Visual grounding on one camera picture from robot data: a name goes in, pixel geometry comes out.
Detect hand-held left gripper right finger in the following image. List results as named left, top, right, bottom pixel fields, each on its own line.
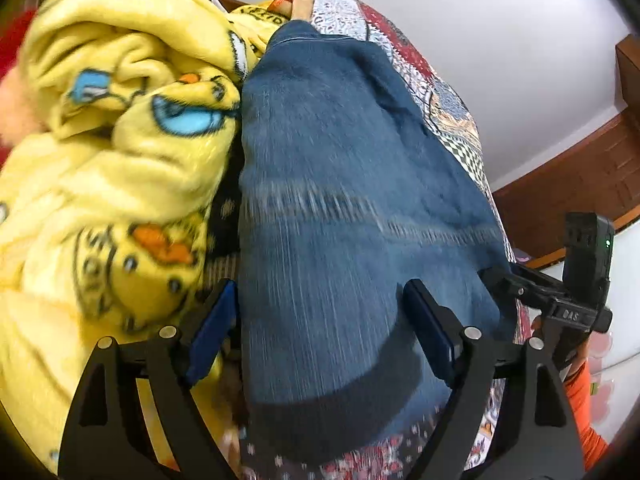
left=402, top=279, right=586, bottom=480

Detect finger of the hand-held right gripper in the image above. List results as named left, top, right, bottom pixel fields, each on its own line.
left=479, top=264, right=563, bottom=313

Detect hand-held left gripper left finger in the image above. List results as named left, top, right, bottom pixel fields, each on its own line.
left=57, top=279, right=239, bottom=480

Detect blue denim jeans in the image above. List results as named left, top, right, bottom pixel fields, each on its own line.
left=237, top=20, right=519, bottom=467

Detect person's right forearm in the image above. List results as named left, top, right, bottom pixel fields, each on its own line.
left=562, top=355, right=610, bottom=467

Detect yellow cartoon fleece blanket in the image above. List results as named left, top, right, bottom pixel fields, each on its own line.
left=0, top=0, right=296, bottom=479

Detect patchwork patterned bedspread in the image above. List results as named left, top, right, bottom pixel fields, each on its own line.
left=240, top=0, right=532, bottom=480

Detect pink fluffy cloth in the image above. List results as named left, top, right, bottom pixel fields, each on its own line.
left=0, top=67, right=48, bottom=147

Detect red cloth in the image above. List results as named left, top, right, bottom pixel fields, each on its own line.
left=0, top=5, right=42, bottom=83

